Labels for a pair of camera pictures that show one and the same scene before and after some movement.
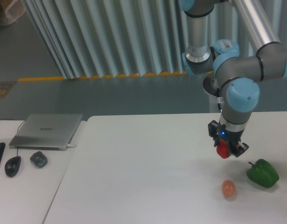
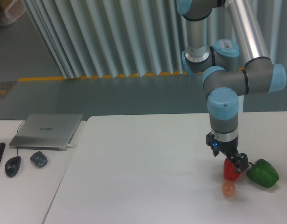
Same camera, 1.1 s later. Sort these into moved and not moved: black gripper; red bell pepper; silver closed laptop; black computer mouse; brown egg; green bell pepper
Moved: black gripper; red bell pepper
Not moved: green bell pepper; brown egg; black computer mouse; silver closed laptop
